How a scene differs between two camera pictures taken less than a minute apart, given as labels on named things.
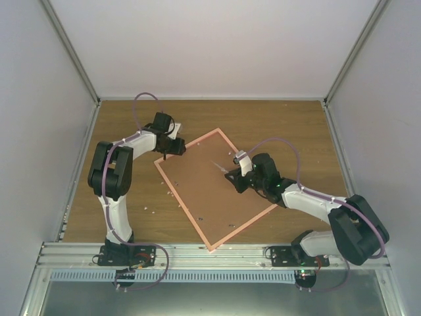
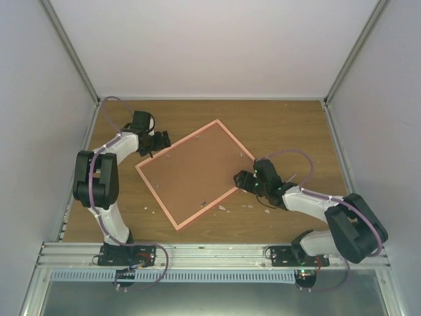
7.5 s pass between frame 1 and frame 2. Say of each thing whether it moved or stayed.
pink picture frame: moved
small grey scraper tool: moved
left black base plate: stayed
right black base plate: stayed
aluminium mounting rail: stayed
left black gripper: moved
